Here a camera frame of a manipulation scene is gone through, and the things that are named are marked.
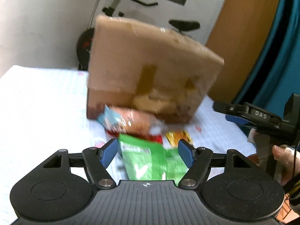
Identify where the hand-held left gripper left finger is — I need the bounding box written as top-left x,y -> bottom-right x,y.
39,138 -> 118,190

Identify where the black exercise bike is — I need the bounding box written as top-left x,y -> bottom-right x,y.
76,0 -> 201,71

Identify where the teal curtain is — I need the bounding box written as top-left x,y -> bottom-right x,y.
231,0 -> 300,133

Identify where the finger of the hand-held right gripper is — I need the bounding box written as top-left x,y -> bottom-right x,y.
212,101 -> 253,125

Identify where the wooden door panel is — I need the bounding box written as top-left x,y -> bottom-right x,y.
205,0 -> 286,104

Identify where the brown bread packet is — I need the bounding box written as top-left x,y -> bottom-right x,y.
105,107 -> 163,136

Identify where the light blue snack packet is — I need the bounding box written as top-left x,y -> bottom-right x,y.
97,105 -> 119,128

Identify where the black wrist strap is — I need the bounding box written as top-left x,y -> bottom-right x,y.
283,175 -> 300,202

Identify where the thin black cable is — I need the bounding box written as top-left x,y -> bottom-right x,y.
292,142 -> 298,181

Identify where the person's right hand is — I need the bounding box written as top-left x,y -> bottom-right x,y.
272,145 -> 300,186

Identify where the yellow snack packet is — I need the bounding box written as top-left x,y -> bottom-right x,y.
165,131 -> 193,149

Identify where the green snack packet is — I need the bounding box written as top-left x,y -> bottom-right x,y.
117,133 -> 191,181

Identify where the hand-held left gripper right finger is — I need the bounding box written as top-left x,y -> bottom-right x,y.
177,139 -> 256,190

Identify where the cardboard box with plastic liner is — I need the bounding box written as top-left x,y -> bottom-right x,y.
86,14 -> 225,125

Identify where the red snack packet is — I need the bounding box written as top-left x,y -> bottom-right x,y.
106,131 -> 164,144

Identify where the white checkered cloth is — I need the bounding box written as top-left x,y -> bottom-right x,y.
0,65 -> 256,225

